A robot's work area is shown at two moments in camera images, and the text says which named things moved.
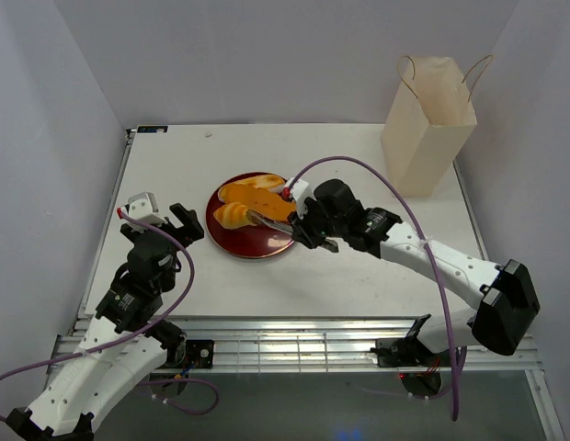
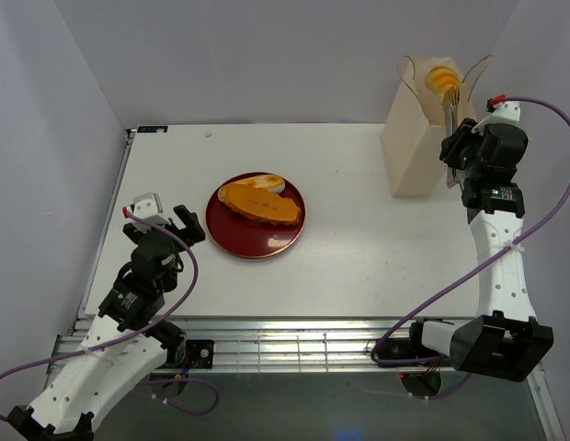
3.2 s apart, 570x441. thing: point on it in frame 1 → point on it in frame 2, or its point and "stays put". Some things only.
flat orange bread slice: [260, 200] stays put
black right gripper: [302, 235] → [462, 135]
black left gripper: [188, 218] stays put
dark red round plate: [257, 242] stays put
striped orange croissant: [233, 215] → [441, 77]
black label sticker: [151, 129] stays put
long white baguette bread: [270, 183] stays put
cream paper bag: [429, 120] stays put
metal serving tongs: [283, 227] → [450, 107]
